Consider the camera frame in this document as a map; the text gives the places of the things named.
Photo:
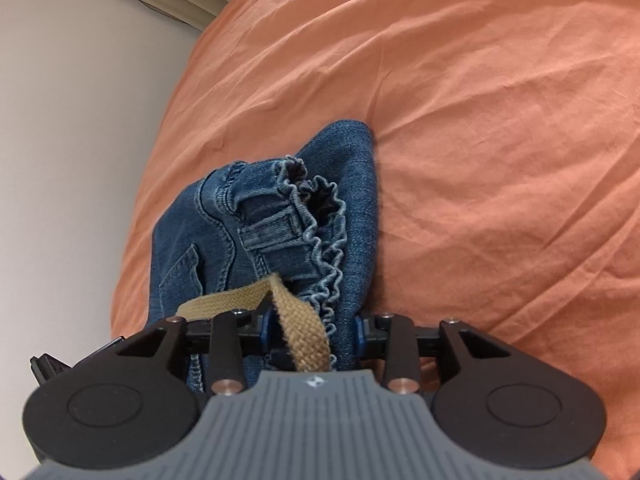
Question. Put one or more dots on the blue denim pants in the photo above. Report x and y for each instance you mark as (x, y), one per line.
(225, 240)

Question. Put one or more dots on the orange duvet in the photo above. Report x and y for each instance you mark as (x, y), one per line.
(475, 160)

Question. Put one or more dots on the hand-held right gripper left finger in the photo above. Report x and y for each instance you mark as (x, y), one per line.
(267, 324)

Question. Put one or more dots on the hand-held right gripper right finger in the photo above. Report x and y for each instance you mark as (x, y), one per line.
(358, 331)

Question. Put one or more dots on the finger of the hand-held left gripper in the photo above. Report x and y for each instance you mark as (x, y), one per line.
(47, 367)

